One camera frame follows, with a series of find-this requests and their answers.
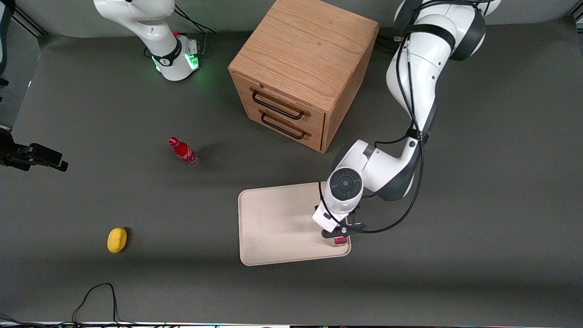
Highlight black metal drawer handle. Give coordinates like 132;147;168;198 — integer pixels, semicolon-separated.
260;113;307;140
251;90;305;121

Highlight black looped cable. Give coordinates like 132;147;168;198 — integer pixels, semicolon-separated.
72;283;137;327

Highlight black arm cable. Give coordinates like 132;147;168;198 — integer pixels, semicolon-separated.
318;0;495;235
0;0;17;87

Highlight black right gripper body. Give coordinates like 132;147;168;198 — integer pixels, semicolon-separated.
0;128;19;167

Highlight oak wooden drawer cabinet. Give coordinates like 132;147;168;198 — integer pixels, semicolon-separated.
228;0;380;154

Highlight wooden drawer front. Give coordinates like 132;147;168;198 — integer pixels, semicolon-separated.
245;101;326;152
231;74;327;133

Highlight black left arm base cables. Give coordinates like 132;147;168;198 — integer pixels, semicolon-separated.
378;27;402;51

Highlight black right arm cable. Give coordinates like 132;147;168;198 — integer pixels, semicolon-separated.
0;0;17;87

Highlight red cola bottle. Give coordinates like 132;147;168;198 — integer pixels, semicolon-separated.
168;137;200;167

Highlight beige plastic tray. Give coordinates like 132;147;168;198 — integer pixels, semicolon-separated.
238;181;352;267

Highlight black right arm base cables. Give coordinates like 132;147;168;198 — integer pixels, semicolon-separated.
174;5;215;35

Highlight yellow lemon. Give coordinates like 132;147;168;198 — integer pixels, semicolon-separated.
107;227;128;254

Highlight black arm base cables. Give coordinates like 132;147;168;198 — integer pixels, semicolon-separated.
174;5;215;35
378;27;402;51

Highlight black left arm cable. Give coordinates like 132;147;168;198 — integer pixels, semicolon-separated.
318;0;495;235

